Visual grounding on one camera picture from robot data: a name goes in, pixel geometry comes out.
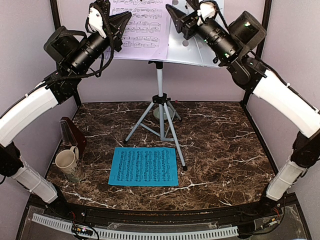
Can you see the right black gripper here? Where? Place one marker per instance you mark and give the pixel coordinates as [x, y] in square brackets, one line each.
[180, 19]

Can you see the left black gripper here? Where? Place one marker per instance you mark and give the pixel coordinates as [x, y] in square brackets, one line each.
[111, 24]

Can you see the purple sheet music page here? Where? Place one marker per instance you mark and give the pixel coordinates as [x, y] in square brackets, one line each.
[146, 35]

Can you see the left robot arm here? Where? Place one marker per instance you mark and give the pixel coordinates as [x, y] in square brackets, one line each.
[55, 89]

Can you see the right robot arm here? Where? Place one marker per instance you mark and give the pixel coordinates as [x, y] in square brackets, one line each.
[256, 77]

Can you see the white perforated music stand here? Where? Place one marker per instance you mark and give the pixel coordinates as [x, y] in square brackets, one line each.
[179, 51]

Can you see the brown wooden metronome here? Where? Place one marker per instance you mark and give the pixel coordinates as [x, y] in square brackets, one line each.
[71, 135]

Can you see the blue sheet music page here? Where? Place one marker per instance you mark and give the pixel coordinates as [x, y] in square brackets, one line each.
[144, 167]

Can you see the cream ceramic mug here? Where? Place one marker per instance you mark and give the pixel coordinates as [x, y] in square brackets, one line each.
[68, 162]

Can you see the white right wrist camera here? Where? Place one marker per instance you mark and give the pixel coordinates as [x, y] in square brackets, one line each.
[207, 9]

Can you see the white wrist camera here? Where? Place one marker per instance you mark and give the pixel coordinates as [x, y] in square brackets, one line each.
[207, 9]
[95, 22]

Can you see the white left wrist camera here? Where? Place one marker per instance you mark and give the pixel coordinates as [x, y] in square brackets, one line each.
[95, 22]

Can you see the grey slotted cable duct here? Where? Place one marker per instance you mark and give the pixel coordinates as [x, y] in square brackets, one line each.
[99, 233]

